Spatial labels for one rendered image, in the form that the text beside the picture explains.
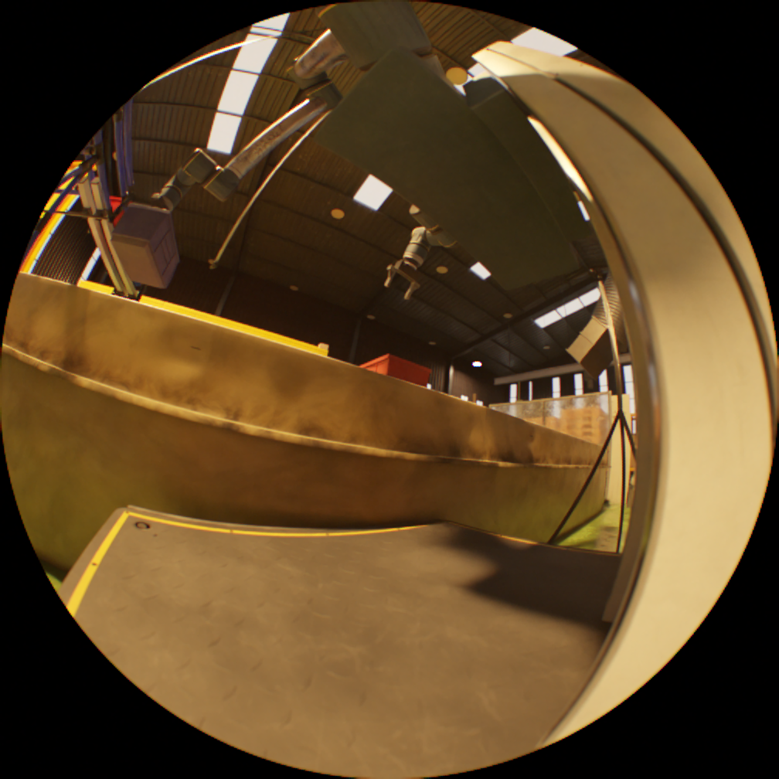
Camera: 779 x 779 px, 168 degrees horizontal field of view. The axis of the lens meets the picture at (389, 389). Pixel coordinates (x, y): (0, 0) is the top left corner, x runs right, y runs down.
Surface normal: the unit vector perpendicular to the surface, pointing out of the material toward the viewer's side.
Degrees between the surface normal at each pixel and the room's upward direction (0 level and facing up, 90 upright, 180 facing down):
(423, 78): 180
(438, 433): 89
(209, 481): 90
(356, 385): 90
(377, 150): 180
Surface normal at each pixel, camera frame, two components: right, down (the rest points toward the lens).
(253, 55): -0.04, 0.92
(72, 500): 0.54, -0.11
